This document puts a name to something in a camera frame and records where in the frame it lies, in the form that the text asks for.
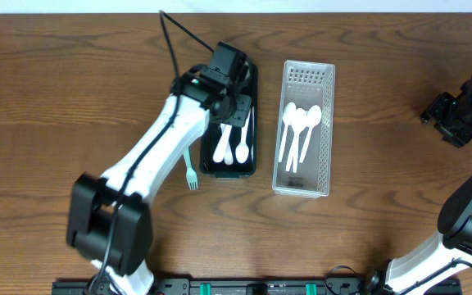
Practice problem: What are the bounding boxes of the white spoon wide handle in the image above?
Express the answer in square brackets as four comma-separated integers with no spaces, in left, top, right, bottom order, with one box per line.
[235,118,249,164]

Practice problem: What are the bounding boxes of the white plastic fork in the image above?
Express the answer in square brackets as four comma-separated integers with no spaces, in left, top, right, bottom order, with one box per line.
[220,124,234,166]
[212,132,228,163]

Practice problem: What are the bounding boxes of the white plastic spoon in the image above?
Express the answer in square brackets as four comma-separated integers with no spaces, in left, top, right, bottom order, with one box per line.
[299,105,322,163]
[278,102,297,162]
[285,121,304,173]
[285,108,306,173]

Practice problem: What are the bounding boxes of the mint green plastic fork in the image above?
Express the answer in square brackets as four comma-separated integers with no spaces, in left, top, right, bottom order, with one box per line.
[183,147,198,190]

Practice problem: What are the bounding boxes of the clear plastic basket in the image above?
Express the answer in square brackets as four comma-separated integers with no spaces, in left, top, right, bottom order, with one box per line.
[272,60,336,198]

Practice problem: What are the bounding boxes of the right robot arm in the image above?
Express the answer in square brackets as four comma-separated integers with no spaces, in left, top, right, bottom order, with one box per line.
[364,74,472,294]

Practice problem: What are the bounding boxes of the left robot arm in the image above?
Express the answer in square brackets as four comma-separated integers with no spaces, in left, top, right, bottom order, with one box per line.
[66,66,257,294]

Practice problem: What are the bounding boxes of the black plastic basket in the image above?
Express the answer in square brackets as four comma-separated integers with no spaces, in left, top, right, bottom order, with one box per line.
[199,63,258,179]

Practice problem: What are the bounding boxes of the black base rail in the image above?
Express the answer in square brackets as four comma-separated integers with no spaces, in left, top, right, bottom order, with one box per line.
[51,277,463,295]

